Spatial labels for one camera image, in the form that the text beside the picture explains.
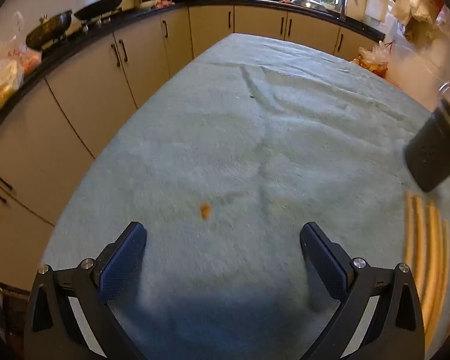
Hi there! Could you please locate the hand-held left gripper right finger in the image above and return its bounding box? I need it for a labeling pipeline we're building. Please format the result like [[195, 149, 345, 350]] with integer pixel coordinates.
[[300, 221, 425, 360]]

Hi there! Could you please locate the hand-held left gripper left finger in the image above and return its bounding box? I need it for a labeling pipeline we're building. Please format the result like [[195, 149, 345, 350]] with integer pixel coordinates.
[[24, 221, 148, 360]]

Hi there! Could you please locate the bundle of wooden chopsticks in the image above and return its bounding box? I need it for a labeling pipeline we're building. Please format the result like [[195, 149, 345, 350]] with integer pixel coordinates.
[[403, 191, 450, 350]]

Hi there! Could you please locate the dark grey utensil holder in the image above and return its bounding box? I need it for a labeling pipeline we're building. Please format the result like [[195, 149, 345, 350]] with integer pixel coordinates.
[[403, 99, 450, 193]]

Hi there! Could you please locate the light blue table cloth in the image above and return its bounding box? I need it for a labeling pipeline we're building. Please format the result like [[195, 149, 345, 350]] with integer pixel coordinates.
[[43, 33, 450, 360]]

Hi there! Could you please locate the row of beige kitchen cabinets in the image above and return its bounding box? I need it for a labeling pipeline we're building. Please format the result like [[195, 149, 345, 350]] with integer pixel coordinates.
[[0, 4, 385, 301]]

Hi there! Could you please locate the orange bin with plastic bags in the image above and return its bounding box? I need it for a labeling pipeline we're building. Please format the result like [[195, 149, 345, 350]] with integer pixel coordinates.
[[352, 41, 391, 78]]

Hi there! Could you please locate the yellow-filled plastic bag red print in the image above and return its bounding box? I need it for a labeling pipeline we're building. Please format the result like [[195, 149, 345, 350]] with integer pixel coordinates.
[[0, 58, 25, 124]]

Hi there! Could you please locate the white plastic bag red print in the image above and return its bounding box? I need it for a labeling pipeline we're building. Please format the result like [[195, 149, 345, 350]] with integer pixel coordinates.
[[5, 43, 43, 76]]

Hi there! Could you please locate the black kitchen countertop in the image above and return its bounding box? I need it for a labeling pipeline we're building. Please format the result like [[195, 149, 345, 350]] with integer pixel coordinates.
[[0, 0, 387, 147]]

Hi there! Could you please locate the black gas stove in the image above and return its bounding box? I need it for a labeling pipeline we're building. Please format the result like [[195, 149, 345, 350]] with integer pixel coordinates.
[[41, 7, 136, 51]]

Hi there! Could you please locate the dark pan with glass lid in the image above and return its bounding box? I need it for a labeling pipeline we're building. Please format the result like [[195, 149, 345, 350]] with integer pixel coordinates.
[[25, 11, 73, 51]]

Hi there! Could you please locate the black wok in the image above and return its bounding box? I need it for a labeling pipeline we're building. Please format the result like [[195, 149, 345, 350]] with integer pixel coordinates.
[[74, 0, 136, 21]]

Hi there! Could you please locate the steel pot lid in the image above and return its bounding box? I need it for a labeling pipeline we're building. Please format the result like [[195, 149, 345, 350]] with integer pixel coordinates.
[[292, 0, 328, 9]]

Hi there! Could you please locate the white hanging cutting board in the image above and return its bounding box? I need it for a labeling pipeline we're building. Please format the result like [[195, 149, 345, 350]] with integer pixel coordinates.
[[365, 0, 389, 22]]

